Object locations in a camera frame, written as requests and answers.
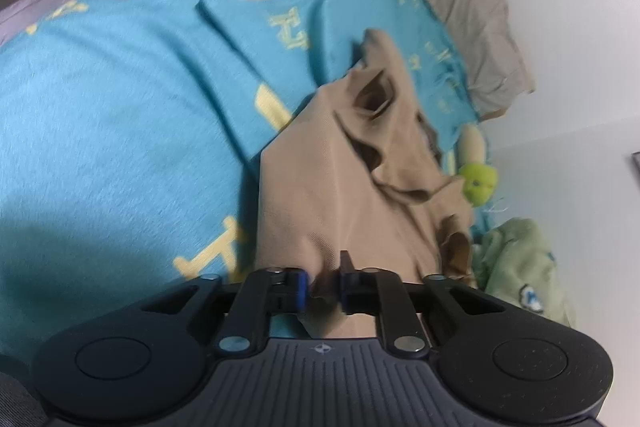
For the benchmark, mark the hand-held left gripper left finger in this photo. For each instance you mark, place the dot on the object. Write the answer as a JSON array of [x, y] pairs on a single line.
[[300, 289]]

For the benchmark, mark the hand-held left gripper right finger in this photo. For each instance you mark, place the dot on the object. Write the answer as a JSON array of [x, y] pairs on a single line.
[[346, 292]]

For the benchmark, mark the tan t-shirt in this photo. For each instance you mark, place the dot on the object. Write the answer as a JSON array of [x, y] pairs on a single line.
[[325, 182]]

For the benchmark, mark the green plush toy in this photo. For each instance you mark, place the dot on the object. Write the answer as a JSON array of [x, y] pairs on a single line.
[[479, 179]]

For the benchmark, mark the light green fluffy blanket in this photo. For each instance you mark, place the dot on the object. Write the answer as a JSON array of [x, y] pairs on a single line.
[[520, 257]]

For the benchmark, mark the blue printed bed sheet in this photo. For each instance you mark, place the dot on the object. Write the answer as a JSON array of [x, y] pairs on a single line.
[[100, 107]]

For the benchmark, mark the grey pillow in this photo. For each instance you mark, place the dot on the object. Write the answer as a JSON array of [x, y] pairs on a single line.
[[475, 17]]

